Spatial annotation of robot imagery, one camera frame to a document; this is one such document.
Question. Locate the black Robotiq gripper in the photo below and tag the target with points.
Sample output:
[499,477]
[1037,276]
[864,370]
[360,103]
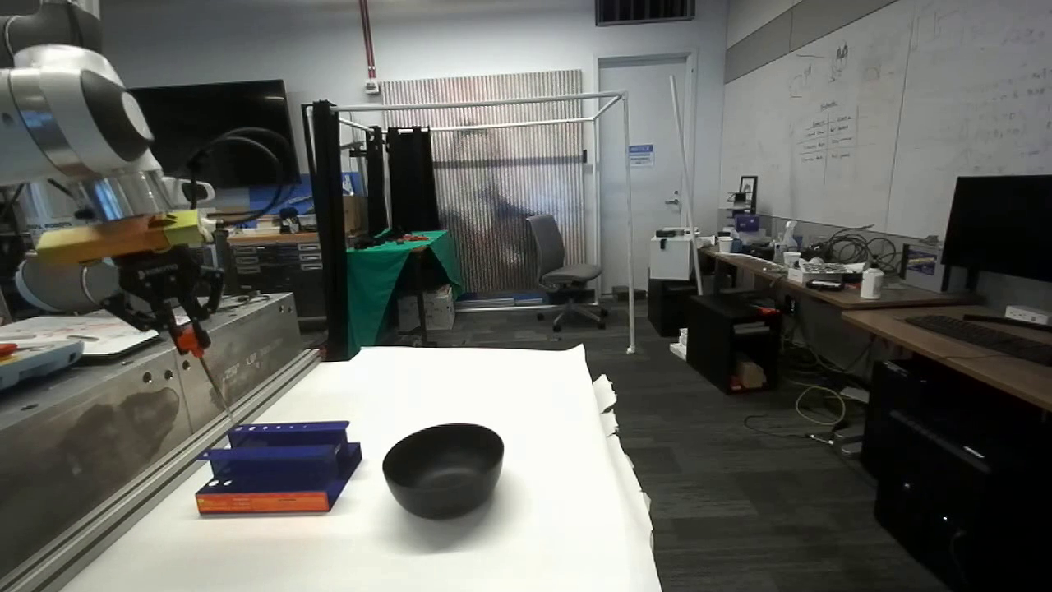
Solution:
[166,276]

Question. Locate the orange screwdriver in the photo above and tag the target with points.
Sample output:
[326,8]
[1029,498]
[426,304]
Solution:
[192,339]

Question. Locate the grey white Franka robot arm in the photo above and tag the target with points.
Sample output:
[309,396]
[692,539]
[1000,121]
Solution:
[68,121]

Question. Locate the blue orange screwdriver holder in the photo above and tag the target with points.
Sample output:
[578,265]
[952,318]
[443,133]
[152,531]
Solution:
[281,471]

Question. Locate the black bowl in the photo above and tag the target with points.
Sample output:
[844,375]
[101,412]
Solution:
[440,471]

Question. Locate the white paper sheet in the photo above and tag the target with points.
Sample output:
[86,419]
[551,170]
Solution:
[92,331]

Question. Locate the green cloth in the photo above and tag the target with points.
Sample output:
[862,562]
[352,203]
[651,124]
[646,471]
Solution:
[396,275]

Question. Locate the black tall rack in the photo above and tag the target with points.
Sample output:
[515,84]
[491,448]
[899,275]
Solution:
[411,183]

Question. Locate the red ceiling pipe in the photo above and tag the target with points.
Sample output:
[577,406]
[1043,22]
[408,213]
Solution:
[368,44]

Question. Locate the grey partition panel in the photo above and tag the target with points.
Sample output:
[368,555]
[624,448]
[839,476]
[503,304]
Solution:
[494,208]

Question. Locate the grey office chair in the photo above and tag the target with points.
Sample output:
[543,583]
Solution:
[573,281]

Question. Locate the white table cloth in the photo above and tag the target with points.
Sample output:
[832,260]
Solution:
[526,528]

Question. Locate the white door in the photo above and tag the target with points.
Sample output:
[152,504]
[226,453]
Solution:
[657,185]

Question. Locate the white box printer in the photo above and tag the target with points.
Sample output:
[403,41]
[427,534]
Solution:
[672,256]

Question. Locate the black low cabinet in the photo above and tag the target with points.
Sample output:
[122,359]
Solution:
[730,339]

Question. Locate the ceiling air vent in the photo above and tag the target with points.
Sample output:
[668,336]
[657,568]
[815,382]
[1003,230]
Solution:
[646,8]

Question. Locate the black lab device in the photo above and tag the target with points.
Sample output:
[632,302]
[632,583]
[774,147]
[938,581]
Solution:
[746,208]

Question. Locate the white spray bottle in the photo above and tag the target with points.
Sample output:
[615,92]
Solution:
[790,249]

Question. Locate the long wooden desk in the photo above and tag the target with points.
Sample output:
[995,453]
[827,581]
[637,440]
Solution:
[832,294]

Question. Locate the white cup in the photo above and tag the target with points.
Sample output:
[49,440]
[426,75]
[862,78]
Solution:
[873,283]

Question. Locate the wooden desk with black base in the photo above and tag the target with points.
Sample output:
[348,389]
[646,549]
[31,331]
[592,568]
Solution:
[964,461]

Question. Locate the black computer monitor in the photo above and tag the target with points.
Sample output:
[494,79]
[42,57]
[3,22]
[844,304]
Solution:
[1000,225]

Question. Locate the orange green camera mount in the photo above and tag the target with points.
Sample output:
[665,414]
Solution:
[110,236]

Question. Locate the black vertical post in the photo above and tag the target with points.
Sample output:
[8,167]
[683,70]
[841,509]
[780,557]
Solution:
[326,218]

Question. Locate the metal table rail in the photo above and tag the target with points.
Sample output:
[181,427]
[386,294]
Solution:
[141,481]

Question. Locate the black wall television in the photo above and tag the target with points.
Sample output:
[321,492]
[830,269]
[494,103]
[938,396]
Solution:
[184,115]

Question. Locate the silver metal frame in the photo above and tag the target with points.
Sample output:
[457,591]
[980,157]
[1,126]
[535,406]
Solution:
[624,218]

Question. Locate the wall whiteboard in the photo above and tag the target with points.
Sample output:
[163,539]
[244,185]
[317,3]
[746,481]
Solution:
[899,109]

